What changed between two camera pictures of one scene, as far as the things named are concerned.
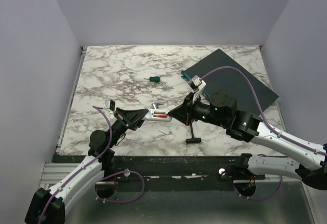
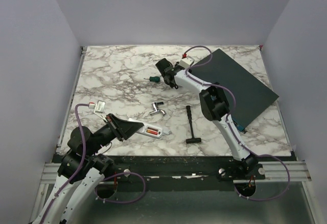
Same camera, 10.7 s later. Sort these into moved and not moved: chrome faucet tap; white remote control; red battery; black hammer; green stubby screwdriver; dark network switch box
Moved: white remote control; red battery
Not moved: chrome faucet tap; black hammer; dark network switch box; green stubby screwdriver
